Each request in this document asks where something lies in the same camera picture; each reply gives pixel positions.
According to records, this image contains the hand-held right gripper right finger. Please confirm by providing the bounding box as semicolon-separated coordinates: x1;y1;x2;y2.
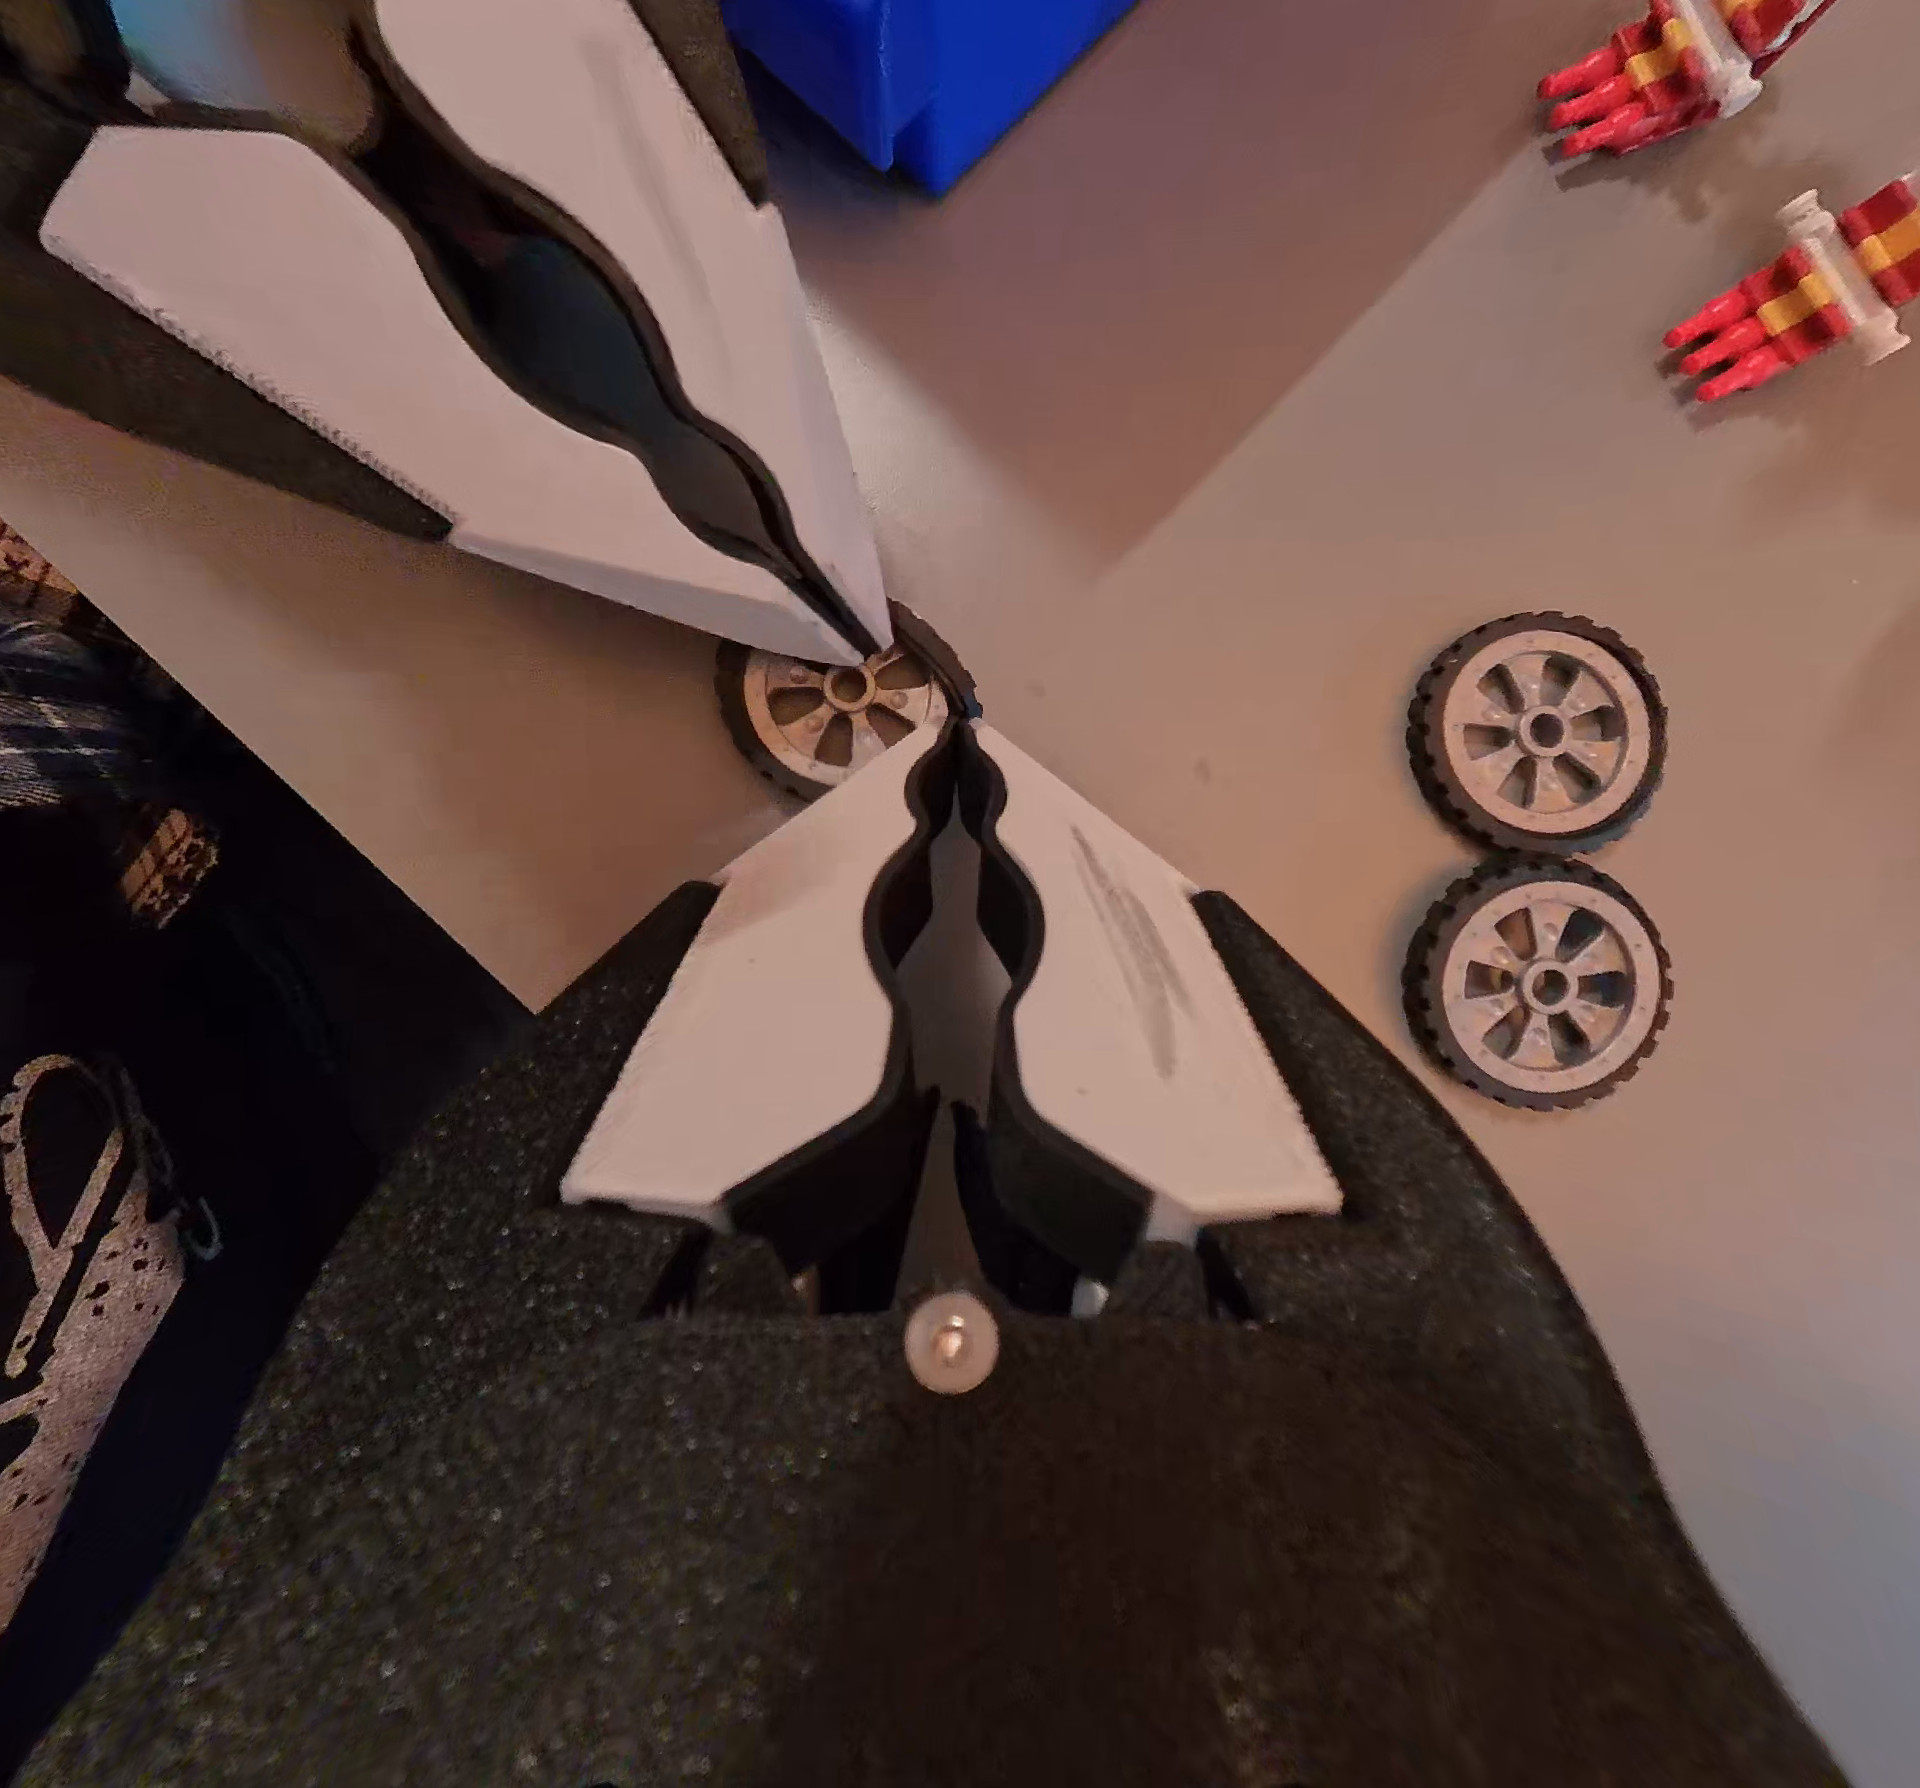
948;723;1345;1319

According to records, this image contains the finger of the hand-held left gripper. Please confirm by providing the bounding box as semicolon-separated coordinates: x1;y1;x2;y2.
348;0;892;651
39;124;888;668

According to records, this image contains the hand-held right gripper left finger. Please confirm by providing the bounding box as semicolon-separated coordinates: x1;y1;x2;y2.
558;726;962;1316

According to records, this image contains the grey wheel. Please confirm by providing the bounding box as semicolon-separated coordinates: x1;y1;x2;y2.
1403;854;1675;1113

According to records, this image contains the grey toy wheel hub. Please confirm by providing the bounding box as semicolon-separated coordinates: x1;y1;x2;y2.
746;648;950;780
1438;879;1653;1088
1440;632;1647;830

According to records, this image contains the black rubber toy tyre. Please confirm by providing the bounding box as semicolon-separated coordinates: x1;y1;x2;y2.
714;599;981;808
1405;609;1671;854

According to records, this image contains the blue plastic parts bin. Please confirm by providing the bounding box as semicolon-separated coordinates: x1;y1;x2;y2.
676;0;1278;197

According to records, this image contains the red yellow toy foot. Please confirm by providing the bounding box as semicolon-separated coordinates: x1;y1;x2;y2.
1537;0;1850;162
1662;176;1920;410

